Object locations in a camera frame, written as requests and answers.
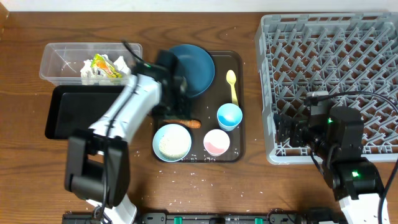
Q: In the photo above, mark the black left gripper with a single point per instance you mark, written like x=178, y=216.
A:
x=175, y=104

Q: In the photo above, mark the orange carrot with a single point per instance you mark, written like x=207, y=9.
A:
x=192, y=123

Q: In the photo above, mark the green yellow snack wrapper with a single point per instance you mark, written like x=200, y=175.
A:
x=102, y=66

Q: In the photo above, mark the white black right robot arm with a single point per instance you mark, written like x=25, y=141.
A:
x=334, y=134

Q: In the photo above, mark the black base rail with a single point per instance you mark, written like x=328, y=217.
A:
x=275, y=216

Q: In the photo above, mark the white tissue paper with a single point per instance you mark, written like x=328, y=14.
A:
x=89, y=78

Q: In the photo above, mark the grey dishwasher rack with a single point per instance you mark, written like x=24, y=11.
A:
x=352, y=56

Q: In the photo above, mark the dark blue plate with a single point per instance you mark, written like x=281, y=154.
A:
x=196, y=66

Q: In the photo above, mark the yellow plastic spoon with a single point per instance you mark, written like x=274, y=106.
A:
x=231, y=79

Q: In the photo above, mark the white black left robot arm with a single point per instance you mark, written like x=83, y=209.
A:
x=97, y=168

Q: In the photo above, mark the light blue cup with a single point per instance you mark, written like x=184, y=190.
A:
x=229, y=116

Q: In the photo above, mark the clear plastic waste bin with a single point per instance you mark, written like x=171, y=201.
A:
x=61, y=62

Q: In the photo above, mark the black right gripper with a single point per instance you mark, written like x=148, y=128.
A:
x=294, y=131

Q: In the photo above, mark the dark brown serving tray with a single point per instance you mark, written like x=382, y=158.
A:
x=205, y=106

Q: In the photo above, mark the pink white cup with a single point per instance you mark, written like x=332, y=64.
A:
x=216, y=142

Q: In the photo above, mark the black rectangular tray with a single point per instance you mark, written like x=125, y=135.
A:
x=77, y=107

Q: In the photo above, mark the light blue rice bowl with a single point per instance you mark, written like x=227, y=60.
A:
x=171, y=143

